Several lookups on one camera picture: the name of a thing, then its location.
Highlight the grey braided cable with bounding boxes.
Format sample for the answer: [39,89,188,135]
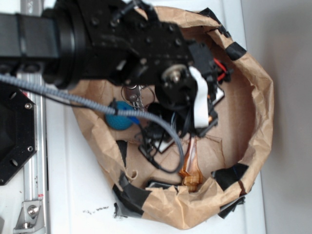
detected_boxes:
[0,74,185,174]

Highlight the blue dimpled rubber ball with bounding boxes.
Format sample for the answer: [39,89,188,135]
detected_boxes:
[105,101,139,131]

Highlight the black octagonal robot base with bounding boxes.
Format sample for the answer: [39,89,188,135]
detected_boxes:
[0,83,37,186]

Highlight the aluminium extrusion rail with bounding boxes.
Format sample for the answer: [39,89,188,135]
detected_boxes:
[19,0,51,234]

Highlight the silver keys on ring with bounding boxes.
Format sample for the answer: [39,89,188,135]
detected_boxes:
[121,85,156,112]

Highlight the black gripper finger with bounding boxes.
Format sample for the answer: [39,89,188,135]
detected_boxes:
[138,122,174,154]
[195,89,224,137]

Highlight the brown paper bag tray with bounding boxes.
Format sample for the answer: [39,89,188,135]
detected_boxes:
[73,6,274,230]

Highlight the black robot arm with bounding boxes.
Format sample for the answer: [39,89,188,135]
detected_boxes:
[0,0,230,138]

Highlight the metal corner bracket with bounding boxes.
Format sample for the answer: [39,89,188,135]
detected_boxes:
[13,200,46,234]

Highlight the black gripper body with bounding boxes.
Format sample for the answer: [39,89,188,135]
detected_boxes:
[82,0,230,135]

